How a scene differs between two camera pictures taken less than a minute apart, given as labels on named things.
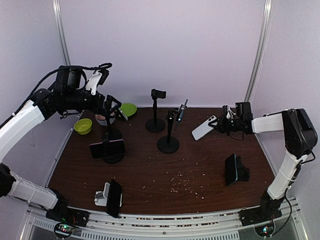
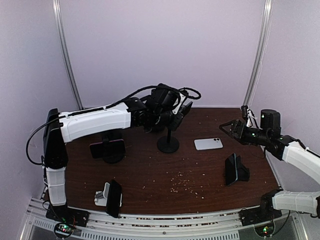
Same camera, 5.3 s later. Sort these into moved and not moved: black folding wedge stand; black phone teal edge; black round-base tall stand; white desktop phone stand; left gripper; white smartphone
Moved: white smartphone; left gripper
Not moved: black folding wedge stand; black round-base tall stand; white desktop phone stand; black phone teal edge
